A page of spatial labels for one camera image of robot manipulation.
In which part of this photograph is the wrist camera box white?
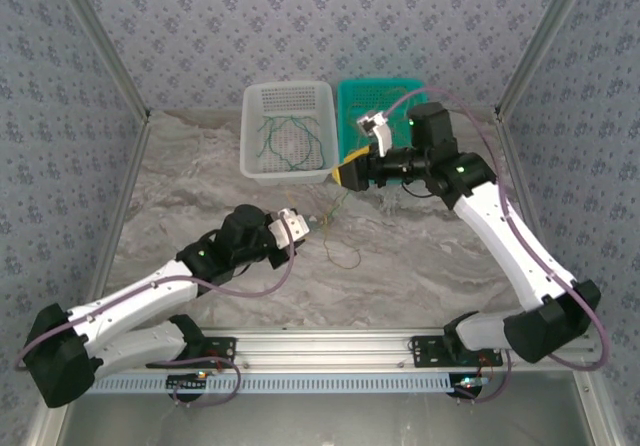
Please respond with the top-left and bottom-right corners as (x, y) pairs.
(267, 207), (312, 248)
(356, 109), (392, 158)

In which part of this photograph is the aluminium frame post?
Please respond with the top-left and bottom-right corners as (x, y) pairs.
(493, 0), (599, 123)
(48, 0), (152, 123)

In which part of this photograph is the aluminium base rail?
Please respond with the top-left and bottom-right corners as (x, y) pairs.
(84, 326), (600, 372)

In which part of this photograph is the teal perforated plastic basket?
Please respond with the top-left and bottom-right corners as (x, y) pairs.
(335, 78), (436, 187)

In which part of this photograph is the small LED circuit board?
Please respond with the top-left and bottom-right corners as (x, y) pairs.
(452, 374), (489, 400)
(166, 373), (210, 402)

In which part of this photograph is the white perforated plastic basket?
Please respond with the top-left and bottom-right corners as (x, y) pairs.
(239, 80), (337, 186)

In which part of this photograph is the aluminium table side rail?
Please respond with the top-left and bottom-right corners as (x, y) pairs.
(89, 115), (152, 297)
(493, 113), (561, 287)

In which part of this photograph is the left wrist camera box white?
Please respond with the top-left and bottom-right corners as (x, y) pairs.
(267, 207), (312, 248)

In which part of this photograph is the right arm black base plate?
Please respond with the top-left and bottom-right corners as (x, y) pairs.
(409, 335), (504, 369)

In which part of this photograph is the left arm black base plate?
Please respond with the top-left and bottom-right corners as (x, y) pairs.
(145, 336), (237, 370)

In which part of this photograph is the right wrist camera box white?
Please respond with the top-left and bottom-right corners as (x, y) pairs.
(356, 109), (392, 158)

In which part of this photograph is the thin green cable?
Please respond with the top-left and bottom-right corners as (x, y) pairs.
(287, 114), (337, 172)
(255, 113), (301, 167)
(322, 189), (351, 230)

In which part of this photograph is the white slotted cable duct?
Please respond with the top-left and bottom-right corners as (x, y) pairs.
(87, 373), (454, 396)

